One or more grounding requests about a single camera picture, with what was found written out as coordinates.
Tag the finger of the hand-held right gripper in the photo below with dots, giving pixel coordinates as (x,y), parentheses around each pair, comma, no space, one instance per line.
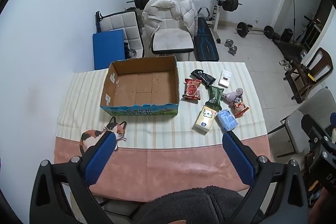
(333,120)
(313,128)

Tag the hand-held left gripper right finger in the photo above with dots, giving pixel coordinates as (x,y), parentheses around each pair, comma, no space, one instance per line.
(237,158)

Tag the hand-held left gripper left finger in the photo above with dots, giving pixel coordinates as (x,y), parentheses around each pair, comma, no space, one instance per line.
(101,158)

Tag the blue tissue pack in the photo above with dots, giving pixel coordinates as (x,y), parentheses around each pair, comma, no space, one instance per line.
(227,120)

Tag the yellow tissue pack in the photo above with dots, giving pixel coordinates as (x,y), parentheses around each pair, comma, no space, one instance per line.
(206,119)

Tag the orange snack packet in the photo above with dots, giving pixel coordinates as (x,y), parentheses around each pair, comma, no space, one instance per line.
(239,107)

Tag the purple plush toy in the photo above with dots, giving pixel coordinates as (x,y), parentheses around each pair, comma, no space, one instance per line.
(232,95)

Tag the green snack packet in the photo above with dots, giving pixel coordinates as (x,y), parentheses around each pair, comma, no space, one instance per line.
(214,95)

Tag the small white card box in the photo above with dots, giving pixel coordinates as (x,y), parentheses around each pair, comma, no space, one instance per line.
(224,78)

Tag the cardboard box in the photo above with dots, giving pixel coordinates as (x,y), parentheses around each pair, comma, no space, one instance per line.
(141,87)

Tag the red snack packet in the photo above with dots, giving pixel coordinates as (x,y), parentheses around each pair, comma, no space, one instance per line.
(191,88)

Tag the black snack packet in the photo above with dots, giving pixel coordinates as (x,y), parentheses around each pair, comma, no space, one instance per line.
(203,76)

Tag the person's right forearm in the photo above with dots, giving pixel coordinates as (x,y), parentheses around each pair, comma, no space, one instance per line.
(324,203)

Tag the grey folding chair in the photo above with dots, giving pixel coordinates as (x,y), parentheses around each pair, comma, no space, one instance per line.
(296,134)

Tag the dark wooden chair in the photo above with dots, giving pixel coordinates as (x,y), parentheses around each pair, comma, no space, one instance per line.
(298,77)

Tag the striped pink cat-print tablecloth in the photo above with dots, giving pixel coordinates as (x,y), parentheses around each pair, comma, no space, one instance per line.
(162,161)

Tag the person's dark fleece clothing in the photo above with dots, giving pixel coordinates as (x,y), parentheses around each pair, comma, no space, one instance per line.
(189,205)

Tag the pair of white shoes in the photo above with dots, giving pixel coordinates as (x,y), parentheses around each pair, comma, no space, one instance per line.
(285,64)

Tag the dark wooden shelf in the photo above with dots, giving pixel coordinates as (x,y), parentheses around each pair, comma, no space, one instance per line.
(311,32)

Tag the black speaker box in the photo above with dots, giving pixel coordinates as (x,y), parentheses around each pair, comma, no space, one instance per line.
(287,35)

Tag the chrome dumbbell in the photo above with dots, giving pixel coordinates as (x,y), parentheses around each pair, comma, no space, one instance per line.
(233,50)
(229,43)

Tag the chrome weight plate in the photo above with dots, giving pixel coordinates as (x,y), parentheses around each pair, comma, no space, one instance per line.
(132,54)

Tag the thin leaning metal rod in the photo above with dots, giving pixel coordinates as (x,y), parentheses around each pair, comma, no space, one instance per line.
(293,12)

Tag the black and blue weight bench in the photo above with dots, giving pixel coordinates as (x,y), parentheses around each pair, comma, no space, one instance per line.
(206,43)

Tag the short floor barbell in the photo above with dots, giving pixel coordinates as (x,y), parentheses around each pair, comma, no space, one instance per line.
(242,29)

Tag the white padded chair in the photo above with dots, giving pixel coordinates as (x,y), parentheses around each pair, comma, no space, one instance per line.
(172,40)

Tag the black metal bar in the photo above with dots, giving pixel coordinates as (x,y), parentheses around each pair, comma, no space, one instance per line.
(98,20)

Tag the white quilted chair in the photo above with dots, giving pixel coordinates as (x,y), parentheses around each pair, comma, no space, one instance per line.
(120,22)

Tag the white puffer jacket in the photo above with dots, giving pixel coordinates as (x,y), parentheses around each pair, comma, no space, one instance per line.
(187,16)

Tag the barbell with black plates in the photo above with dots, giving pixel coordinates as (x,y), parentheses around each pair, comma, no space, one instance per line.
(231,1)

